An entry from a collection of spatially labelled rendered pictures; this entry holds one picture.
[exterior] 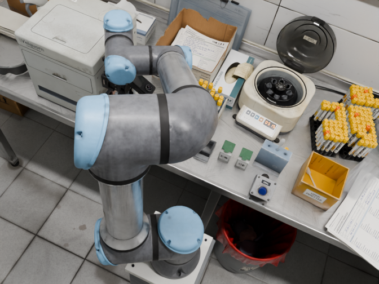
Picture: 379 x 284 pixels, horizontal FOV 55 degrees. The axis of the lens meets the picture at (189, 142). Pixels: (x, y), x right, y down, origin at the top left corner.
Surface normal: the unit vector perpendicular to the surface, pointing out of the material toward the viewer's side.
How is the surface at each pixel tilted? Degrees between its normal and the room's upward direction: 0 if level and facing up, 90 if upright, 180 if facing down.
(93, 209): 0
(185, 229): 8
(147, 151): 68
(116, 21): 1
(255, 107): 90
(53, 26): 0
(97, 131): 33
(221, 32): 88
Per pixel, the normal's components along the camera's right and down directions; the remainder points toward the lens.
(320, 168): -0.47, 0.72
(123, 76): 0.12, 0.85
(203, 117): 0.71, -0.28
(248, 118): -0.13, -0.19
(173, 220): 0.25, -0.54
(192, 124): 0.54, -0.07
